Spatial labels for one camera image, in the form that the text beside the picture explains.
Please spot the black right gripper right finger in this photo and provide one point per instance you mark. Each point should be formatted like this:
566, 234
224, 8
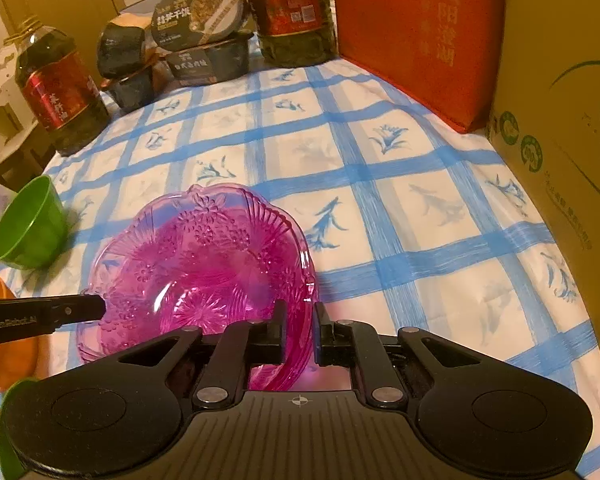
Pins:
395, 371

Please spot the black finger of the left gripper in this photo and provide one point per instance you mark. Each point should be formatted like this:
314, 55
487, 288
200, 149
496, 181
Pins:
24, 318

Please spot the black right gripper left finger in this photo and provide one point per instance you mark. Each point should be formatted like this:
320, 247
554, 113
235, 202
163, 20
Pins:
213, 371

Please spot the orange plastic bowl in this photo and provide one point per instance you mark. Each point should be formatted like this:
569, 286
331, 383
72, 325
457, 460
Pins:
18, 358

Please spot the large pink plastic plate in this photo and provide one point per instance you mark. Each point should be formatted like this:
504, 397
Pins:
207, 257

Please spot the blue white checkered tablecloth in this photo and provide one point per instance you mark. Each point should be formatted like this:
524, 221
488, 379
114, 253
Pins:
408, 222

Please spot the white shelf unit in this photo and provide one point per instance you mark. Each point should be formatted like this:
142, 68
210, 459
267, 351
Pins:
25, 149

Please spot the oil jug at table edge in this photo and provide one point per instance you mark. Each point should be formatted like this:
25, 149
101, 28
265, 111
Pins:
58, 87

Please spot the dark container under round one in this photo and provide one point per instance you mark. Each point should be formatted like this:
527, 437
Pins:
138, 89

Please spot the dark instant meal box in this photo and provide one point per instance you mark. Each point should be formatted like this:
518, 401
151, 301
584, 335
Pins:
211, 63

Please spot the dark round food container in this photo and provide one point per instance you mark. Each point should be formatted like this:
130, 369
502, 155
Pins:
125, 45

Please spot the large cardboard box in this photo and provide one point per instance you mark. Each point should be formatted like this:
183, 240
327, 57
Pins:
545, 123

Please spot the red gift bag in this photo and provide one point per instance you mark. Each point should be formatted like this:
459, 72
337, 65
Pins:
442, 53

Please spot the round instant rice bowl lid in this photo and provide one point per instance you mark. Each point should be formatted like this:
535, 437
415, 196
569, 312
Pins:
182, 24

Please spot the oil jug beside red bag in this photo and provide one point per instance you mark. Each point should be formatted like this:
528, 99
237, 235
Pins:
295, 33

